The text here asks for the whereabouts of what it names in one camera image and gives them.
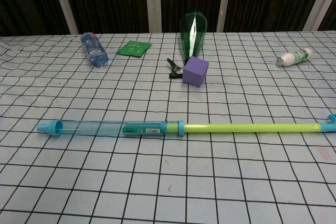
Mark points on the green foil packet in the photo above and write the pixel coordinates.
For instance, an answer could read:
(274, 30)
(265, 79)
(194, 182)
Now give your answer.
(134, 48)

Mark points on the purple foam cube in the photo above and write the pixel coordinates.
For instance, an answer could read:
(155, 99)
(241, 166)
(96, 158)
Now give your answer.
(195, 73)

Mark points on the black grid checkered tablecloth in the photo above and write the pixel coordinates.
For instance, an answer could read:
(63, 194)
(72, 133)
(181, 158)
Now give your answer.
(168, 182)

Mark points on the black binder clip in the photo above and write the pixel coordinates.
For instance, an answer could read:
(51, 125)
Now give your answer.
(173, 71)

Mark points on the white frame post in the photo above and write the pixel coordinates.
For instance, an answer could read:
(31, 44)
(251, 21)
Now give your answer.
(64, 1)
(153, 1)
(319, 1)
(225, 1)

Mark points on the white bottle with green label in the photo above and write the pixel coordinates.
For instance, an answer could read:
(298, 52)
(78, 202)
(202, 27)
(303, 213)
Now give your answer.
(291, 57)

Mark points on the blue plastic water bottle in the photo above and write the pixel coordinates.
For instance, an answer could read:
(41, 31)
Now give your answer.
(93, 49)

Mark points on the green transparent plastic bottle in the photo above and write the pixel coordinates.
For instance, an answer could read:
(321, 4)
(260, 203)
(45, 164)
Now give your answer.
(187, 37)

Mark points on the blue yellow water pump toy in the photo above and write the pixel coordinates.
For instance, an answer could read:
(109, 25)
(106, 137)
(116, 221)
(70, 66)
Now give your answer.
(147, 129)

